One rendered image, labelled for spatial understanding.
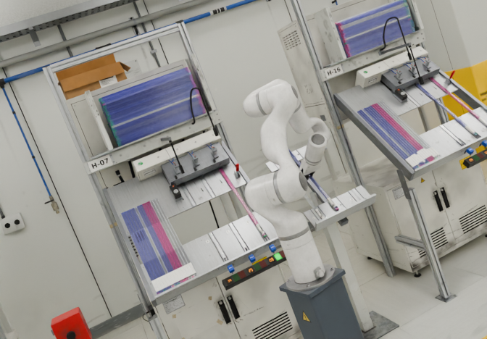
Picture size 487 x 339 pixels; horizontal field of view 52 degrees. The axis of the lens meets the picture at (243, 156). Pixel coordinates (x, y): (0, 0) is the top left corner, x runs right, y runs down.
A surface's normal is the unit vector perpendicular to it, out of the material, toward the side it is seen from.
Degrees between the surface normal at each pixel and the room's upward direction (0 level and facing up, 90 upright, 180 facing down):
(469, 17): 90
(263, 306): 91
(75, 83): 80
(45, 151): 90
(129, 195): 44
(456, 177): 90
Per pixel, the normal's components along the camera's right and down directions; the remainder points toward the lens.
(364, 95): -0.04, -0.65
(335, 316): 0.51, -0.07
